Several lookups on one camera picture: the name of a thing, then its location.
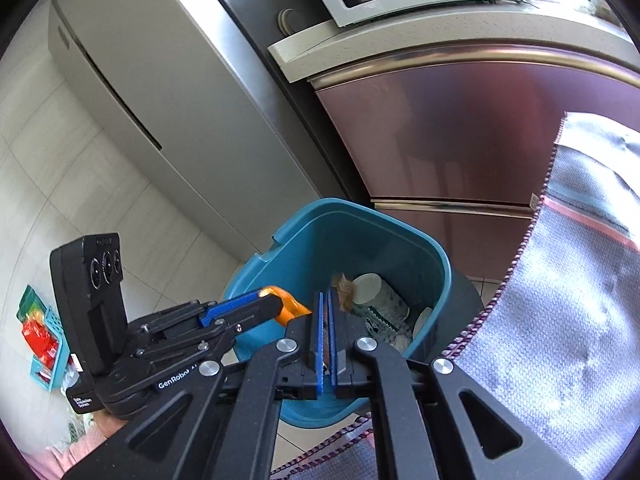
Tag grey cloth with braided trim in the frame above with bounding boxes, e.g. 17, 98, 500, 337
270, 112, 640, 480

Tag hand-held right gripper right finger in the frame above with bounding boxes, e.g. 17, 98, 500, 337
327, 290, 586, 480

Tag brown fuzzy peel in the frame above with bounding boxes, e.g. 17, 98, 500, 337
324, 272, 357, 378

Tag grey refrigerator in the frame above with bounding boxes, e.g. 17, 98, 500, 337
47, 0, 371, 281

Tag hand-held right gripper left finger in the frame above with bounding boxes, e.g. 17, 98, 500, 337
62, 292, 328, 480

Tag patterned paper cup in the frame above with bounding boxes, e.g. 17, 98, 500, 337
352, 273, 412, 335

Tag orange peel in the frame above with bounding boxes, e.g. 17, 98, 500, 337
260, 286, 312, 322

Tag person's left forearm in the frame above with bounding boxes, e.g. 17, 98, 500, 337
20, 410, 131, 480

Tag teal plastic bin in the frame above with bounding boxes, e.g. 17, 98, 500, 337
222, 198, 453, 428

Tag reddish glossy cabinet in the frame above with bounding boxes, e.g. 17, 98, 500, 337
307, 45, 640, 281

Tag red snack packet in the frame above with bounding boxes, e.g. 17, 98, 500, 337
21, 317, 58, 368

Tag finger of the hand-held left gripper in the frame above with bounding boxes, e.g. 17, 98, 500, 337
127, 291, 280, 337
131, 302, 288, 367

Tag beige round disc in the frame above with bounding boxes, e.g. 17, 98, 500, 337
277, 7, 302, 37

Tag teal plastic basket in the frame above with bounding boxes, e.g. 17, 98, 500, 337
15, 285, 72, 392

